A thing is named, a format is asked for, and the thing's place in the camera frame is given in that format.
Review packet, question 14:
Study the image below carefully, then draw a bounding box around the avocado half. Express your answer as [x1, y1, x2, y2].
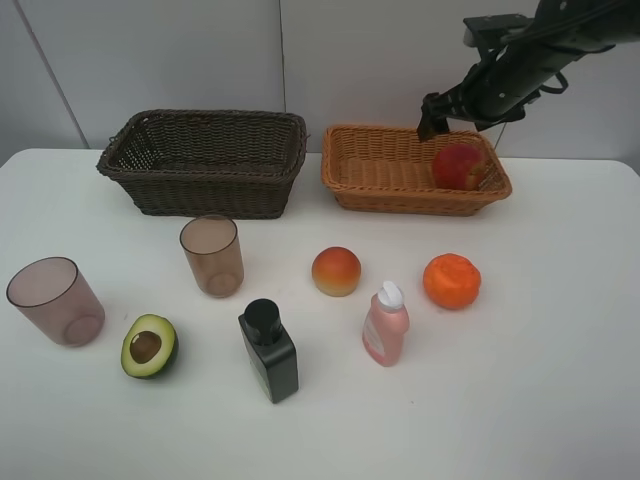
[120, 314, 179, 380]

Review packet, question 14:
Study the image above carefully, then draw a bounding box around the brown transparent cup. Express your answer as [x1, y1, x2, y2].
[179, 215, 244, 298]

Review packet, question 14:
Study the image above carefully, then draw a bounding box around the black rectangular bottle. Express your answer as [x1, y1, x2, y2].
[238, 299, 299, 404]

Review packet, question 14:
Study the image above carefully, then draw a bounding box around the red apple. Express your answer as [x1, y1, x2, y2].
[431, 144, 487, 191]

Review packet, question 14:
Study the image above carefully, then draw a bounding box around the orange mandarin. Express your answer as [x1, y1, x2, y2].
[422, 253, 482, 310]

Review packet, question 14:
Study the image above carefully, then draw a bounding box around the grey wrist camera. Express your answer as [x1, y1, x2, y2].
[463, 14, 531, 49]

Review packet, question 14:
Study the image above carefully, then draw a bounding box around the purple transparent cup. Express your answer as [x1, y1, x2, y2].
[6, 256, 105, 347]

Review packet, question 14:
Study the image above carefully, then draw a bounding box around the round bread bun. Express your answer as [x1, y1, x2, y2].
[311, 246, 361, 297]

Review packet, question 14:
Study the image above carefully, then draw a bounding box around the pink bottle white cap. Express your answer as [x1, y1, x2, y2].
[362, 281, 410, 367]

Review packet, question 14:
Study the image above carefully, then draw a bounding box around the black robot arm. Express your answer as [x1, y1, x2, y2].
[416, 1, 639, 142]

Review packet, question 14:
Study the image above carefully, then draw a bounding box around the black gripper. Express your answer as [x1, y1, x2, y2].
[417, 49, 543, 141]

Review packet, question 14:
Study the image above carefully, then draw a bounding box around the tan wicker basket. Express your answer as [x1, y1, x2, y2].
[321, 125, 512, 217]

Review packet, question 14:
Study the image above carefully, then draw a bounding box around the dark brown wicker basket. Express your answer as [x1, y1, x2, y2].
[97, 109, 307, 220]

